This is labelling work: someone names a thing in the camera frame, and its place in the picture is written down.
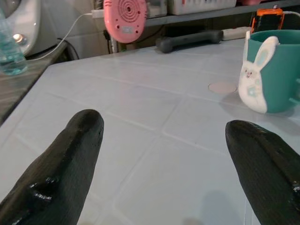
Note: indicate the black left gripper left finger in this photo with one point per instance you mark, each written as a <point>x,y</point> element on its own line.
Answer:
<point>58,178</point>

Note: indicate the pink round electric device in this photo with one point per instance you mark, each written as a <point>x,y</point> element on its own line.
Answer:
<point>124,18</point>

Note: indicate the grey dumbbell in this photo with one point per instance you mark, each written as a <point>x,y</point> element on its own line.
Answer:
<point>187,41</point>

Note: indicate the pink round table cap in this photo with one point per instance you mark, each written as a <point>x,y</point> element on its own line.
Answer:
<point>222,87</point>

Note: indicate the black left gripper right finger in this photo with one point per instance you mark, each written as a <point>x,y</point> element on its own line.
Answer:
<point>269,175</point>

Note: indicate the grey metal shelf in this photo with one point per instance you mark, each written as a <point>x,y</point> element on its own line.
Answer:
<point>187,16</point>

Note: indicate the teal mug with white bunny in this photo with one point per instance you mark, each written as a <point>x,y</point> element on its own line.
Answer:
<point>279,75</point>

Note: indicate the white plastic box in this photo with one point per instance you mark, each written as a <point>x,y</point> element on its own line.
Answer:
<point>201,7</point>

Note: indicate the clear plastic water bottle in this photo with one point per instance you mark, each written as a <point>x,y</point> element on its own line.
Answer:
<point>11,54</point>

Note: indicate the white rounded appliance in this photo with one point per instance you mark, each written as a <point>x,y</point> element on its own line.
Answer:
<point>44,23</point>

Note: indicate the dark streaked side table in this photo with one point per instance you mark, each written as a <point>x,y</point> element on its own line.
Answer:
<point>21,86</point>

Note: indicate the orange and black phone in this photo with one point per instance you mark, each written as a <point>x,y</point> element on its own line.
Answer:
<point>267,20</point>

